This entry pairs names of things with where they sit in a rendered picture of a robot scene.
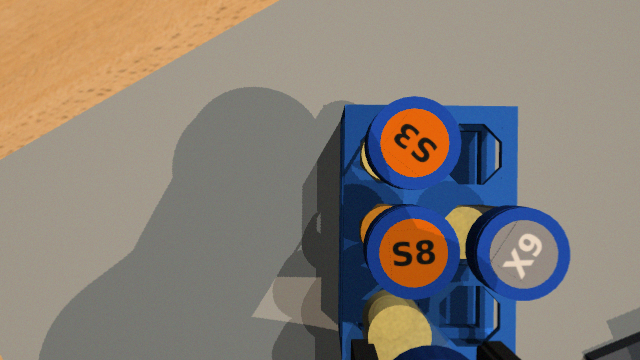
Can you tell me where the blue tube rack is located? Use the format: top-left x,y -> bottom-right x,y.
338,104 -> 518,360

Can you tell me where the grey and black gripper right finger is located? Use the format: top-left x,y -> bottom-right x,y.
476,341 -> 521,360

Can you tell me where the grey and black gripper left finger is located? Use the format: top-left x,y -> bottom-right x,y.
351,339 -> 379,360

